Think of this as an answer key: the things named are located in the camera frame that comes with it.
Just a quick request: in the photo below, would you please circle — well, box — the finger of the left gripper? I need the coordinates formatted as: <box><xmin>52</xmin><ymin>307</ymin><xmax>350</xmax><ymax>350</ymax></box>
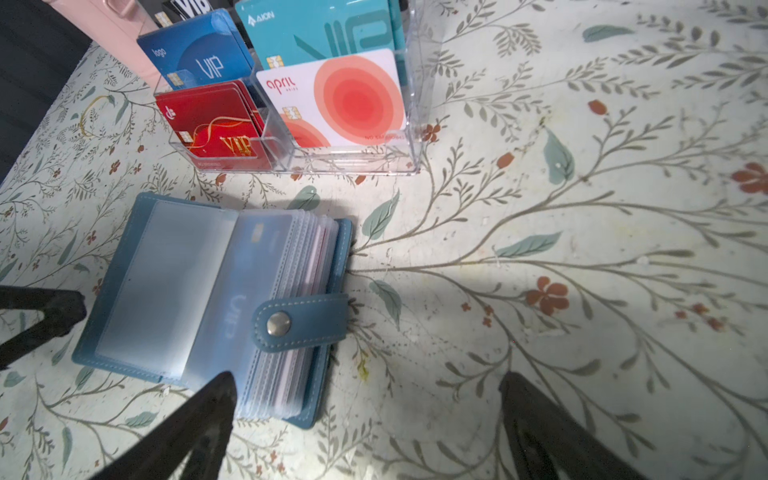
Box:
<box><xmin>1</xmin><ymin>286</ymin><xmax>87</xmax><ymax>370</ymax></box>

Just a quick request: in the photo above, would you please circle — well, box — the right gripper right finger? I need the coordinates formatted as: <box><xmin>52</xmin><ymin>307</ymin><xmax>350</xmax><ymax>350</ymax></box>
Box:
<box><xmin>499</xmin><ymin>372</ymin><xmax>643</xmax><ymax>479</ymax></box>

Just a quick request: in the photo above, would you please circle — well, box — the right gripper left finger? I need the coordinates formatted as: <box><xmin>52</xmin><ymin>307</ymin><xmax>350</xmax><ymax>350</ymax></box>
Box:
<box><xmin>94</xmin><ymin>371</ymin><xmax>237</xmax><ymax>479</ymax></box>

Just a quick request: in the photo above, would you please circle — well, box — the light blue VIP wallet card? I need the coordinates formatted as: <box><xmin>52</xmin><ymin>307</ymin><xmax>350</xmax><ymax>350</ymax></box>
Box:
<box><xmin>182</xmin><ymin>210</ymin><xmax>300</xmax><ymax>391</ymax></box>

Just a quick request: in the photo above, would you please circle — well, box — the pink white circle card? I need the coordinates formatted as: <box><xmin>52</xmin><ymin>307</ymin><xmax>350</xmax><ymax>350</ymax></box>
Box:
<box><xmin>256</xmin><ymin>49</ymin><xmax>406</xmax><ymax>149</ymax></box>

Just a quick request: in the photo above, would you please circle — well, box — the red VIP card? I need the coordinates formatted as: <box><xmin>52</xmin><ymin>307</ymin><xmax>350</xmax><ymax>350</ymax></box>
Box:
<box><xmin>155</xmin><ymin>79</ymin><xmax>271</xmax><ymax>172</ymax></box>

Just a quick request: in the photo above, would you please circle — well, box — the black VIP card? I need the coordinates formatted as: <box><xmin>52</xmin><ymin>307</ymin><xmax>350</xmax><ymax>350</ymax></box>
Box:
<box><xmin>150</xmin><ymin>0</ymin><xmax>214</xmax><ymax>27</ymax></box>

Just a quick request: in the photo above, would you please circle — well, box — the teal VIP card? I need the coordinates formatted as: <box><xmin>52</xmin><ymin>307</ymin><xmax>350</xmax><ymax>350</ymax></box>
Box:
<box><xmin>235</xmin><ymin>0</ymin><xmax>407</xmax><ymax>86</ymax></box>

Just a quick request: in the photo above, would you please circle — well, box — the pink pencil cup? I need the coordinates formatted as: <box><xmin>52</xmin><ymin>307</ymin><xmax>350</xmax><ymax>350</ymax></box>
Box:
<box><xmin>44</xmin><ymin>0</ymin><xmax>160</xmax><ymax>87</ymax></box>

